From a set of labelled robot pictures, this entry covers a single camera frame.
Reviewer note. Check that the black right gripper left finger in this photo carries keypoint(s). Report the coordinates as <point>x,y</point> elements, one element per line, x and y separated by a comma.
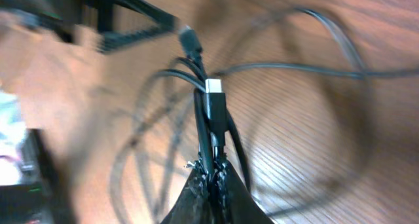
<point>193,204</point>

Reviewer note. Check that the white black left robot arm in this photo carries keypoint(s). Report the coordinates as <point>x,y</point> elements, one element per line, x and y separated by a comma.
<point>63,16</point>

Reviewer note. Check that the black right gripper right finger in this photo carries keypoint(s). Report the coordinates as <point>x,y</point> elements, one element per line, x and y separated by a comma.
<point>231,201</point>

